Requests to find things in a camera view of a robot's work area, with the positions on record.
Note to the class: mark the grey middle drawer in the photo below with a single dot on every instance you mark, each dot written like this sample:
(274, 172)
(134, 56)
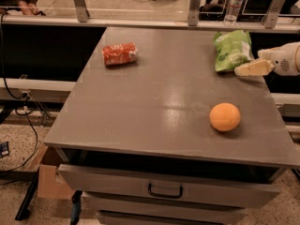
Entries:
(190, 211)

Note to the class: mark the cardboard box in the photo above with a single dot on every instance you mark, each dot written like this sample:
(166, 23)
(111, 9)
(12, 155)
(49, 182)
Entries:
(50, 183)

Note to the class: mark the metal railing frame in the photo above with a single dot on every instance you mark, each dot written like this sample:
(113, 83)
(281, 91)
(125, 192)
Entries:
(178, 14)

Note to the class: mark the grey bottom drawer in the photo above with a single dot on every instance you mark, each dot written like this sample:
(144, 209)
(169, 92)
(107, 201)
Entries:
(111, 218)

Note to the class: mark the green rice chip bag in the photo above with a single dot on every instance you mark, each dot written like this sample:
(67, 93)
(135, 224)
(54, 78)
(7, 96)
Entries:
(233, 50)

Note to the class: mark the crushed red coke can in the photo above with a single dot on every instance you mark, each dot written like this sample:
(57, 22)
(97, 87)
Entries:
(119, 54)

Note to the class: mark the orange fruit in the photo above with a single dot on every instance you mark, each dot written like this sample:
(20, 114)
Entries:
(224, 117)

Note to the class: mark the black drawer handle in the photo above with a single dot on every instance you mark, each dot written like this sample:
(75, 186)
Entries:
(165, 193)

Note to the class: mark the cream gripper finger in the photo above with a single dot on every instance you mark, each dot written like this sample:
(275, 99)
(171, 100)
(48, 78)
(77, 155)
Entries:
(258, 67)
(269, 54)

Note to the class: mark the clear plastic water bottle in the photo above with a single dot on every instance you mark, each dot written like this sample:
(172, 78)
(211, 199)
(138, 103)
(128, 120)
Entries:
(232, 11)

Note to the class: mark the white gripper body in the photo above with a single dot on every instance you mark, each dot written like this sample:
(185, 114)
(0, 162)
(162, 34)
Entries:
(285, 61)

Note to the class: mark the grey drawer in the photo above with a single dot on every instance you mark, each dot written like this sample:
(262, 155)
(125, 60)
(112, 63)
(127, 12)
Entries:
(111, 218)
(195, 189)
(190, 211)

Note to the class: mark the grey top drawer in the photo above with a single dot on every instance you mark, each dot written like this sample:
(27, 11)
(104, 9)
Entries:
(195, 189)

